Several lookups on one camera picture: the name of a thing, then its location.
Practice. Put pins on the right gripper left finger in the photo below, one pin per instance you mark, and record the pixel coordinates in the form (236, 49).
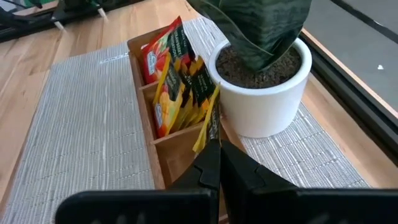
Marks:
(205, 171)

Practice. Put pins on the white floor scrap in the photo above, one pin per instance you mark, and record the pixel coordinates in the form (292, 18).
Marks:
(380, 67)

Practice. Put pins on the green lemon tea bag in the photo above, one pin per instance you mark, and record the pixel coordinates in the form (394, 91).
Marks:
(214, 124)

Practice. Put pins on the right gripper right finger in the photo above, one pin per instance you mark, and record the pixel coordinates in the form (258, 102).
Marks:
(245, 179)

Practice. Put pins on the black aluminium table frame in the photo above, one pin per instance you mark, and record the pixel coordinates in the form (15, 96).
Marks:
(357, 105)

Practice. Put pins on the grey woven placemat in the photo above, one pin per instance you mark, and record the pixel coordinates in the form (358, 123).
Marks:
(93, 124)

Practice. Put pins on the green plant in white pot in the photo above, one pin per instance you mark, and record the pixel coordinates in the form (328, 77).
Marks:
(261, 102)

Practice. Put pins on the red strawberry tea bag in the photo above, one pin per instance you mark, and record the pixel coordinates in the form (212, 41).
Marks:
(155, 59)

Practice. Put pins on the brown wooden compartment tray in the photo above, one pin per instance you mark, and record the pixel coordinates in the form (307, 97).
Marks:
(174, 155)

